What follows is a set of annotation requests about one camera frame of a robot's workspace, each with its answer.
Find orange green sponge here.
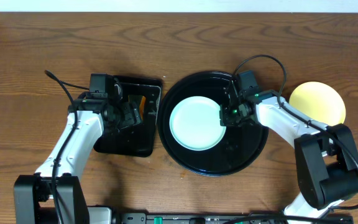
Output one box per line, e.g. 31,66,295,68
128,95,146,119

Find yellow plate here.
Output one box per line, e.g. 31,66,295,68
289,82,346,126

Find round black tray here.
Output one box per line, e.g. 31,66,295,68
157,71,269,176

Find light green plate top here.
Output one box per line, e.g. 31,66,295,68
169,96,226,151

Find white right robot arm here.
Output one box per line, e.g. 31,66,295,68
220,90,358,223

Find rectangular black tray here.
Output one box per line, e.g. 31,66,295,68
94,76,163,157

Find left black cable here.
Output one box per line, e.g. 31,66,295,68
44,70,90,224

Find black base unit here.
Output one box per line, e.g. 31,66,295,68
85,205,354,224

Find black cable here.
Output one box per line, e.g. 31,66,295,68
231,54,358,211
44,70,90,224

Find right black cable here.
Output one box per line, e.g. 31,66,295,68
231,54,358,211

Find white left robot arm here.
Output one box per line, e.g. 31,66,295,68
14,75,142,223

